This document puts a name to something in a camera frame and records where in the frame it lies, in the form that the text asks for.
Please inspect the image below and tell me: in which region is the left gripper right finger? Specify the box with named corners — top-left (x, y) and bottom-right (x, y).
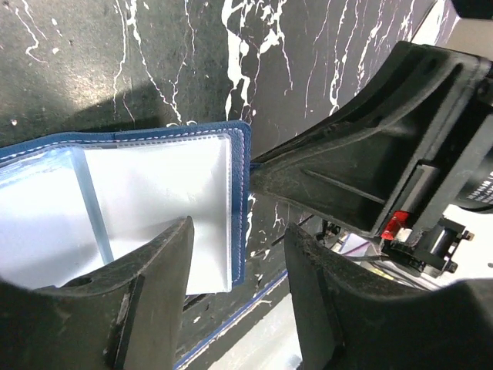
top-left (284, 224), bottom-right (492, 369)

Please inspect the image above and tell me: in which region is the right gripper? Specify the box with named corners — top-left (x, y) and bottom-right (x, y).
top-left (250, 42), bottom-right (492, 278)

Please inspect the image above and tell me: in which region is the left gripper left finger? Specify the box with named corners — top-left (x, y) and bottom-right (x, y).
top-left (1, 217), bottom-right (194, 369)

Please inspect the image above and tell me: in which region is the blue card holder wallet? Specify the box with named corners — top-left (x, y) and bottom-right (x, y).
top-left (1, 121), bottom-right (251, 295)

